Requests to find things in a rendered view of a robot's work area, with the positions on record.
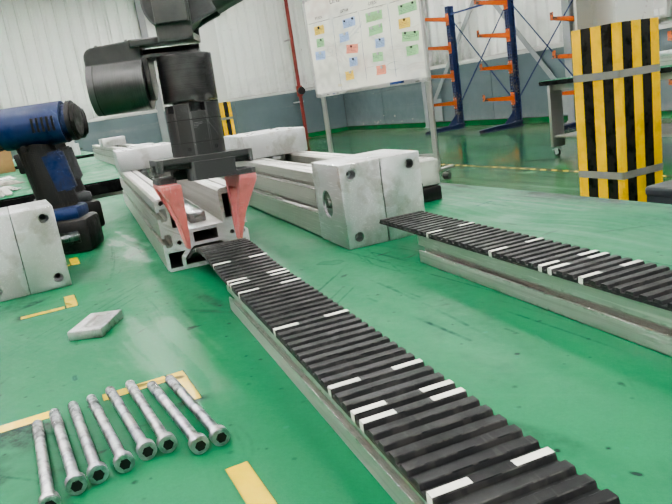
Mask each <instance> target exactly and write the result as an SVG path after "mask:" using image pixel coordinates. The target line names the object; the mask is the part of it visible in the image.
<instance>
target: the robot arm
mask: <svg viewBox="0 0 672 504"><path fill-rule="evenodd" d="M241 1H243V0H140V5H141V8H142V11H143V13H144V15H145V17H146V18H147V19H148V21H149V22H150V23H151V24H153V25H154V26H155V29H156V34H157V36H156V37H149V38H140V39H131V40H128V41H127V40H124V41H123V42H118V43H113V44H108V45H103V46H98V47H97V46H94V47H93V48H89V49H87V50H86V51H85V52H84V55H83V60H84V64H85V81H86V87H87V92H88V96H89V99H90V102H91V105H92V107H93V110H94V111H95V113H96V114H97V116H99V117H100V116H108V115H116V114H125V113H133V112H141V111H149V110H154V109H155V104H156V100H159V89H158V82H157V77H156V71H155V65H154V61H156V62H157V68H158V73H159V79H160V85H161V91H162V96H163V102H164V105H170V104H173V106H168V107H165V114H166V119H167V125H168V131H169V137H170V143H171V148H172V154H173V157H169V158H162V159H154V160H149V164H150V170H151V172H152V173H155V172H156V173H157V174H164V172H169V171H170V173H171V176H166V177H159V178H153V179H152V183H153V188H154V190H155V192H156V193H157V195H158V196H159V198H160V199H161V201H162V202H163V204H164V205H165V207H166V209H167V210H168V212H169V213H170V215H171V216H172V218H173V219H174V221H175V223H176V226H177V228H178V230H179V233H180V235H181V237H182V240H183V242H184V245H185V247H186V248H187V249H191V243H190V234H189V228H188V222H187V216H186V210H185V204H184V198H183V192H182V187H181V185H180V184H177V180H184V179H188V181H198V180H204V179H211V178H218V177H224V176H225V182H226V188H227V193H228V198H229V204H230V209H231V214H232V220H233V225H234V229H235V233H236V237H237V238H238V239H239V238H243V232H244V224H245V216H246V211H247V207H248V204H249V201H250V198H251V195H252V192H253V188H254V185H255V182H256V179H257V176H256V169H255V167H252V166H241V167H236V163H235V162H238V161H252V160H253V153H252V148H234V149H227V150H226V147H225V141H224V134H223V128H222V122H221V115H220V109H219V102H218V99H217V98H218V96H217V90H216V83H215V77H214V70H213V64H212V58H211V52H206V51H201V50H200V45H199V43H201V38H200V32H199V28H200V27H202V26H203V25H205V24H207V23H208V22H210V21H212V20H214V19H215V18H217V17H219V16H220V14H221V13H222V12H224V11H226V10H228V9H229V8H231V7H233V6H234V5H236V4H238V3H239V2H241ZM193 43H196V44H193ZM184 44H188V45H184ZM176 45H179V46H176ZM160 46H171V47H162V48H154V49H145V48H152V47H160ZM212 99H214V100H212Z"/></svg>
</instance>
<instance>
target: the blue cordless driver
mask: <svg viewBox="0 0 672 504"><path fill-rule="evenodd" d="M83 134H84V123H83V119H82V115H81V112H80V109H79V107H78V106H77V104H75V103H73V102H72V101H71V100H68V101H65V102H64V103H63V102H62V101H53V102H47V103H40V104H33V105H26V106H19V107H12V108H6V109H0V152H1V151H3V150H6V151H14V150H16V151H17V153H18V154H15V155H14V156H13V158H14V160H15V162H16V165H17V167H18V169H19V171H20V173H21V174H26V176H27V178H28V181H29V183H30V186H31V188H32V191H33V193H34V196H35V198H36V201H39V200H47V201H48V202H49V203H50V204H51V205H52V207H53V211H54V215H55V219H56V223H57V227H58V231H59V234H64V233H68V232H73V231H78V234H79V238H80V239H79V240H77V241H72V242H68V243H63V244H62V246H63V250H64V254H65V255H68V254H74V253H80V252H86V251H91V250H93V249H94V248H95V247H97V246H98V245H99V244H100V243H101V242H102V241H103V240H104V235H103V231H102V227H101V223H100V218H99V215H98V213H97V212H94V211H92V212H89V208H88V204H87V203H86V202H80V200H79V198H78V196H77V194H76V191H75V188H76V187H75V186H77V183H76V181H75V178H74V176H73V173H72V171H71V169H70V166H69V164H68V161H67V159H66V156H65V154H64V152H63V151H60V149H59V150H57V149H56V147H55V145H54V144H61V143H67V142H71V141H72V139H73V140H80V139H81V136H82V135H83Z"/></svg>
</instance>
